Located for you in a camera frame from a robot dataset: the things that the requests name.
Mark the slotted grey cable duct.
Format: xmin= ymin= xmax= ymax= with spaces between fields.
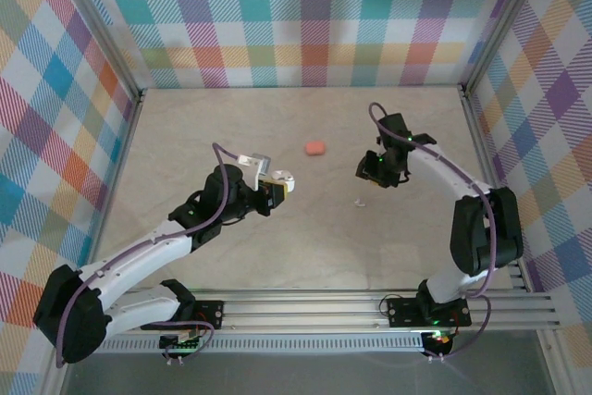
xmin=99 ymin=330 xmax=426 ymax=355

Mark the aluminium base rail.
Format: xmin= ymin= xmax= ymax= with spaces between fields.
xmin=110 ymin=287 xmax=559 ymax=334

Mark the small controller board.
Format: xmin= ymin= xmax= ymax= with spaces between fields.
xmin=159 ymin=333 xmax=204 ymax=353
xmin=419 ymin=329 xmax=457 ymax=355

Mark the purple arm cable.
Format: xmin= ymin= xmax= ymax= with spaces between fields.
xmin=55 ymin=142 xmax=244 ymax=368
xmin=367 ymin=101 xmax=503 ymax=362

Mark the white left camera mount bracket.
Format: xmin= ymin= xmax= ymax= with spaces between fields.
xmin=237 ymin=153 xmax=268 ymax=193

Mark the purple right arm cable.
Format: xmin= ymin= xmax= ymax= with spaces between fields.
xmin=367 ymin=101 xmax=503 ymax=362

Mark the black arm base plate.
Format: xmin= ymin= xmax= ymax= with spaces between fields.
xmin=192 ymin=300 xmax=227 ymax=329
xmin=387 ymin=297 xmax=473 ymax=327

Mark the aluminium frame post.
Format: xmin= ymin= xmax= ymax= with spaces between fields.
xmin=460 ymin=0 xmax=554 ymax=98
xmin=43 ymin=0 xmax=144 ymax=100
xmin=40 ymin=357 xmax=75 ymax=395
xmin=536 ymin=329 xmax=577 ymax=395

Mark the white earbud charging case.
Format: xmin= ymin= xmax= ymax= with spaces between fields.
xmin=270 ymin=167 xmax=297 ymax=193

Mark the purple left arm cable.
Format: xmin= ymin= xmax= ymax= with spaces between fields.
xmin=55 ymin=142 xmax=244 ymax=368

